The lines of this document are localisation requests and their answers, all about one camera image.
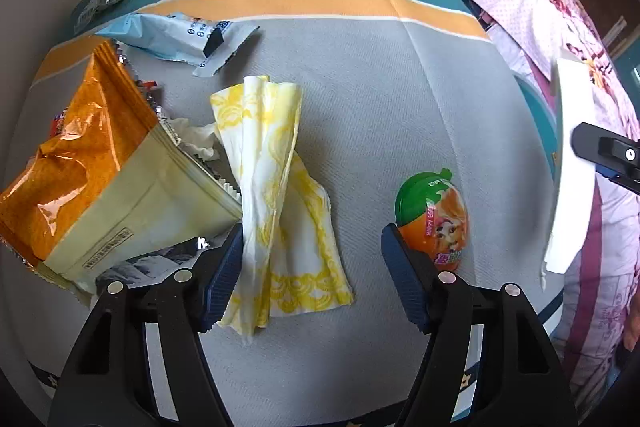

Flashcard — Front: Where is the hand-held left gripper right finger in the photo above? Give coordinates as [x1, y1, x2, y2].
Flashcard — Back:
[381, 222, 581, 427]

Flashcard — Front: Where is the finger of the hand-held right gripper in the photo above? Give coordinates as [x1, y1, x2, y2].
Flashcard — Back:
[597, 164, 640, 196]
[571, 122, 640, 182]

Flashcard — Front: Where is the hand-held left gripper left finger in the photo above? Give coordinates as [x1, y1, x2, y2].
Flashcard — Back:
[47, 223, 245, 427]

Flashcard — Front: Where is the yellow patterned napkin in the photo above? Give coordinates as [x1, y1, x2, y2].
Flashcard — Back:
[210, 76, 355, 347]

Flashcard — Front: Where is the orange snack bag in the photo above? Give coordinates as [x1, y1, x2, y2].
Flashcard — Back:
[0, 39, 244, 308]

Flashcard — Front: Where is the orange egg-shaped toy capsule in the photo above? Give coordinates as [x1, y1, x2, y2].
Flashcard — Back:
[395, 168, 471, 272]

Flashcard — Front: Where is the pink white bed sheet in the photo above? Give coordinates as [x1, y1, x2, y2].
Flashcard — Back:
[550, 167, 640, 408]

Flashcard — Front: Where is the crumpled white tissue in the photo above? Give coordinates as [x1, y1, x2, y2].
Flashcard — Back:
[167, 117, 223, 162]

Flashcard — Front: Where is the light blue packet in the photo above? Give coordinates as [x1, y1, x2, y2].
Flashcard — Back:
[100, 12, 261, 78]

